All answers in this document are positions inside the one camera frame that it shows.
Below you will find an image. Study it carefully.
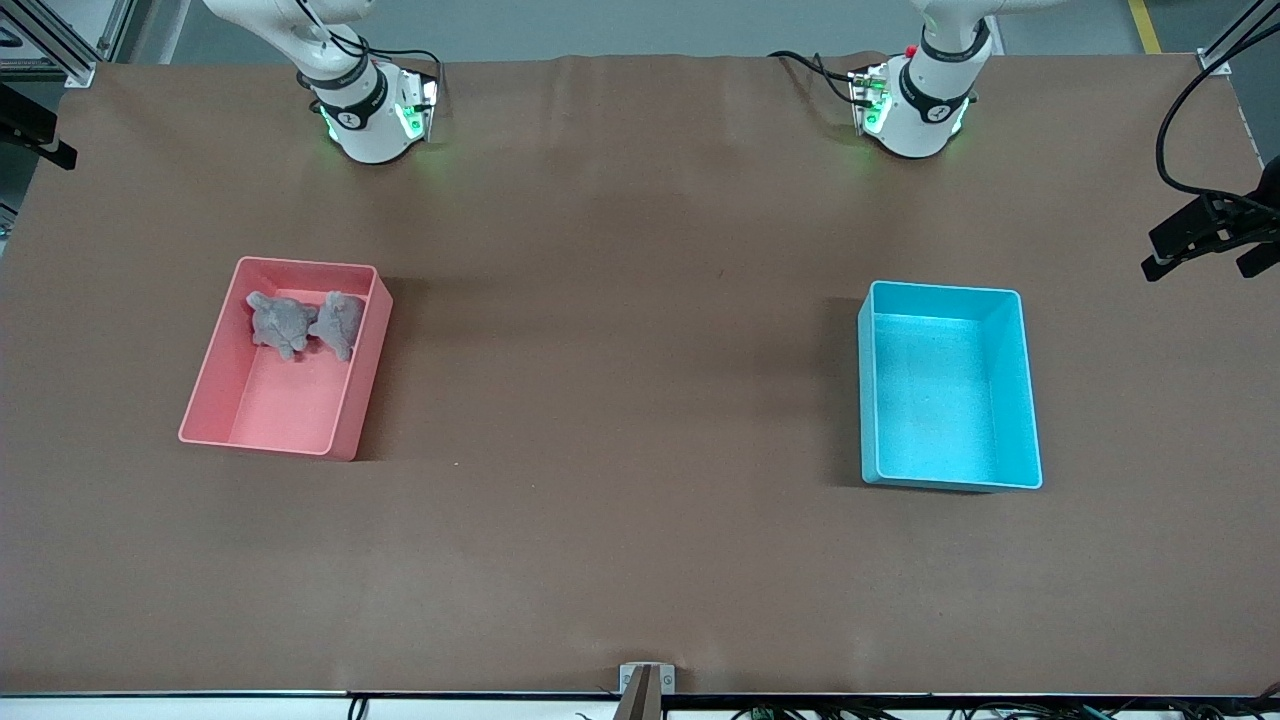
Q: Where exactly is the grey plush toy animal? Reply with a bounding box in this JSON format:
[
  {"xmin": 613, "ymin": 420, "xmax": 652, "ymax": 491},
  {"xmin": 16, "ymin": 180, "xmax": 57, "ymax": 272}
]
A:
[
  {"xmin": 246, "ymin": 290, "xmax": 320, "ymax": 362},
  {"xmin": 307, "ymin": 290, "xmax": 367, "ymax": 363}
]

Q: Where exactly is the blue plastic box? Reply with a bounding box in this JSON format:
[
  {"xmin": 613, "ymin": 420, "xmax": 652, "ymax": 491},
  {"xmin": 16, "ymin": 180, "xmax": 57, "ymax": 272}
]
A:
[{"xmin": 857, "ymin": 280, "xmax": 1044, "ymax": 493}]

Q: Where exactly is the pink plastic box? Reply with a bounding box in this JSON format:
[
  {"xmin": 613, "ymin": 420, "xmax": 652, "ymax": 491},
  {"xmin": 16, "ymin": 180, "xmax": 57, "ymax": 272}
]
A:
[{"xmin": 178, "ymin": 256, "xmax": 394, "ymax": 462}]

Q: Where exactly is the brown table cover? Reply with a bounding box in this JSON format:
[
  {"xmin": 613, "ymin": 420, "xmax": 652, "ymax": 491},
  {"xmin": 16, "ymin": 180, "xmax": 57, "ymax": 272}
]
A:
[{"xmin": 0, "ymin": 52, "xmax": 1280, "ymax": 696}]

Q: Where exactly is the aluminium frame post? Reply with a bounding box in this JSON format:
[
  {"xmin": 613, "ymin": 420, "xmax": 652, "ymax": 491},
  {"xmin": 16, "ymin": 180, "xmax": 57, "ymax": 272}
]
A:
[
  {"xmin": 1197, "ymin": 0, "xmax": 1280, "ymax": 76},
  {"xmin": 0, "ymin": 0, "xmax": 136, "ymax": 89}
]

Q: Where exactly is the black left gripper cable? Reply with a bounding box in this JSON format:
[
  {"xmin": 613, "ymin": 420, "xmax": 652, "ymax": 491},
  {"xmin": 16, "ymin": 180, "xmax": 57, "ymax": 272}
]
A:
[{"xmin": 1155, "ymin": 40, "xmax": 1280, "ymax": 201}]

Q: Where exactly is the black right arm base cable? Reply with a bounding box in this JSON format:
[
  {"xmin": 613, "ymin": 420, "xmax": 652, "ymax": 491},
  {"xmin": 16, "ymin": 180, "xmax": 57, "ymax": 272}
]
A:
[{"xmin": 295, "ymin": 0, "xmax": 446, "ymax": 101}]

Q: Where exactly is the black arm base cable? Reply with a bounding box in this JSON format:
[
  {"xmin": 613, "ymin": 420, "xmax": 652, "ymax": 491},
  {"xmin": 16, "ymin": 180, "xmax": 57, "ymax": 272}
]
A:
[
  {"xmin": 295, "ymin": 0, "xmax": 446, "ymax": 101},
  {"xmin": 768, "ymin": 50, "xmax": 863, "ymax": 106}
]

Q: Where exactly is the black left arm base cable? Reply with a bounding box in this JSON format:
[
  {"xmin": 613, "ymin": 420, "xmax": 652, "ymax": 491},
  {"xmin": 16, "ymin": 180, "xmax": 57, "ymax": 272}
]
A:
[{"xmin": 768, "ymin": 50, "xmax": 863, "ymax": 106}]

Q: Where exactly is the grey metal bracket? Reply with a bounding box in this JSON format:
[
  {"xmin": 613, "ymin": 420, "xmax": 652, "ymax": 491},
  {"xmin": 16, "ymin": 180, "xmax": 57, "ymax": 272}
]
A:
[{"xmin": 619, "ymin": 663, "xmax": 677, "ymax": 695}]

